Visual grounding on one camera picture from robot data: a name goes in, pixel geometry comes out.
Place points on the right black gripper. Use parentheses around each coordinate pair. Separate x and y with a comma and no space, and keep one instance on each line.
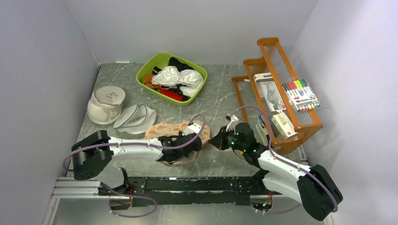
(219,141)

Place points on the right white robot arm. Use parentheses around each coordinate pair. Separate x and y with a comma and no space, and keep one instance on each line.
(311,186)

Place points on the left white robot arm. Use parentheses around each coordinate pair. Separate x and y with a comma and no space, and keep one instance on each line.
(94,156)

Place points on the white mesh laundry bag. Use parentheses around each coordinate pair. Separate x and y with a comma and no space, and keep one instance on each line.
(135,120)

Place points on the white bra in bin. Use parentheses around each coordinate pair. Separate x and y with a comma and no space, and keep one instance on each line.
(187,82)

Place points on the white cylindrical laundry bag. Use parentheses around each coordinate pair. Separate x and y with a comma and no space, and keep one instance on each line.
(105,104)

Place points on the red garment in bin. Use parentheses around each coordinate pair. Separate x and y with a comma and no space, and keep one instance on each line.
(172,94)

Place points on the small white green box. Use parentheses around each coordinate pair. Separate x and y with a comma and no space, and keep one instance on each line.
(284,126)

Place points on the orange wooden rack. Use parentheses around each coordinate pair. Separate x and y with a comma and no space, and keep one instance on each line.
(289,103)

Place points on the coloured marker pack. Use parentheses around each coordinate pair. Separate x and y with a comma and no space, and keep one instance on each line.
(300,95)

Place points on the black garment in bin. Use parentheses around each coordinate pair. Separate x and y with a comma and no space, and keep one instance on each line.
(173,61)

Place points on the green plastic bin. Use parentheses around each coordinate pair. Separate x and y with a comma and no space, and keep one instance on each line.
(154,65)

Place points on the green white marker pen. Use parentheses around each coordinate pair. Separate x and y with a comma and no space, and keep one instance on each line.
(125,62)

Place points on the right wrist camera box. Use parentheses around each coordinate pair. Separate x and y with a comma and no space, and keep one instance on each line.
(233,121)

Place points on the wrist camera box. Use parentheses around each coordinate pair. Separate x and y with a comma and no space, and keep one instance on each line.
(233,121)
(193,128)

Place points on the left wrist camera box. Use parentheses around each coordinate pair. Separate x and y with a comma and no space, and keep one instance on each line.
(193,128)

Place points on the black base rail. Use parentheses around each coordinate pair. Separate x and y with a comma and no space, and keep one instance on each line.
(194,190)

